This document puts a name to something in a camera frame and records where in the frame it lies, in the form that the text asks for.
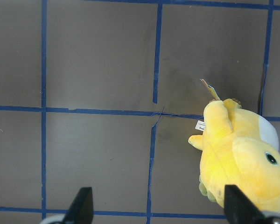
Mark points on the toy paper hang tag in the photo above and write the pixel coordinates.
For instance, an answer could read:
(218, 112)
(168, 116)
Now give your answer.
(210, 89)

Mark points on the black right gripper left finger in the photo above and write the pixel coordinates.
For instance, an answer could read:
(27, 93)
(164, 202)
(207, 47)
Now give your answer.
(81, 210)

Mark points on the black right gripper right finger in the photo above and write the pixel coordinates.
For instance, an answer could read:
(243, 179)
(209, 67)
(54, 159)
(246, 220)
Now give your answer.
(238, 208)

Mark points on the yellow plush toy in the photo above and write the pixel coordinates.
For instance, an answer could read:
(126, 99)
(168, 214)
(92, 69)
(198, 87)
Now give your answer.
(241, 148)

